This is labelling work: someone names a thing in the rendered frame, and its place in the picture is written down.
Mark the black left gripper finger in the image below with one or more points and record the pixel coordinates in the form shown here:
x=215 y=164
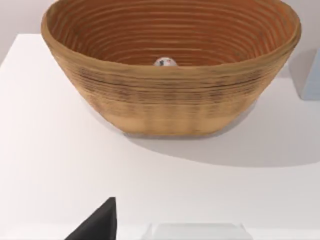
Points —
x=103 y=222

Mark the brown woven basket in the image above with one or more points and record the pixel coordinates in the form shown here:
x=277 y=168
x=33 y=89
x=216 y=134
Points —
x=172 y=100

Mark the white patterned ball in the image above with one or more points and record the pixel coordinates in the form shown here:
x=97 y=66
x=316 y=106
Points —
x=165 y=62

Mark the light blue box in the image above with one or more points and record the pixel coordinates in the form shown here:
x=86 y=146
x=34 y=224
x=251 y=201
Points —
x=311 y=77

